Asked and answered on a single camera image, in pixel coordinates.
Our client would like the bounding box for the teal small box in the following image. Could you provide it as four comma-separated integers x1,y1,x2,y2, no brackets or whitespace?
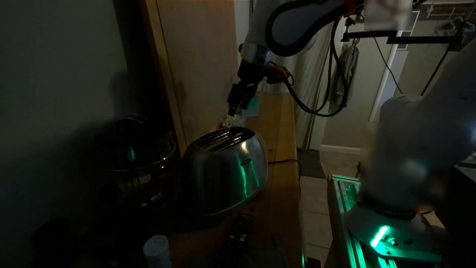
246,95,262,119

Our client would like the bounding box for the silver two-slot toaster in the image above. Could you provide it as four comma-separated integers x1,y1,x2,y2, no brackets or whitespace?
180,125,271,220

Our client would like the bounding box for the white door frame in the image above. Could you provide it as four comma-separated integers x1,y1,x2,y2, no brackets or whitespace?
365,0,423,134

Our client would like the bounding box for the crumpled clear plastic bag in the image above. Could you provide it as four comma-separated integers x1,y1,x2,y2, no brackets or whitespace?
220,113,247,131

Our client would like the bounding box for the wooden cabinet panel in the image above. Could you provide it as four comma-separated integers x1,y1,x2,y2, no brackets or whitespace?
139,0,241,150

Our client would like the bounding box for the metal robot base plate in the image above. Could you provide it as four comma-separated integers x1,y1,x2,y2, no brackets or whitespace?
344,203,445,265

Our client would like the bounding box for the black remote control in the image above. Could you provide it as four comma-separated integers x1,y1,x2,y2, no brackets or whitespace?
226,212,256,251

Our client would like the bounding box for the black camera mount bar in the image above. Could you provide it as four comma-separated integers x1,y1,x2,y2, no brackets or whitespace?
341,20,476,50

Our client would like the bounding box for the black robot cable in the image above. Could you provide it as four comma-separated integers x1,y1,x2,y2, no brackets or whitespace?
265,13,351,119

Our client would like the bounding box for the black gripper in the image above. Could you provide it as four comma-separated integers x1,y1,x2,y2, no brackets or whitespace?
226,78,261,120

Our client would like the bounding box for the beige curtain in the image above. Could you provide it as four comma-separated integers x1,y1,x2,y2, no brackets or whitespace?
250,28,334,150

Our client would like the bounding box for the black cooking pot with lid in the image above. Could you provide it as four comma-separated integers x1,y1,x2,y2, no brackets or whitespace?
94,114,182,211

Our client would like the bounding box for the pale blue plastic cup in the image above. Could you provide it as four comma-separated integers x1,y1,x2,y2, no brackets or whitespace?
142,233,173,268

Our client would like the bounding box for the aluminium frame with green light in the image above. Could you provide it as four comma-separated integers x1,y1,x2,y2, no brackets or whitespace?
326,172,399,268

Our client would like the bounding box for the grey hanging cloth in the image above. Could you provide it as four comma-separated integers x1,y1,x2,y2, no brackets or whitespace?
329,41,360,108

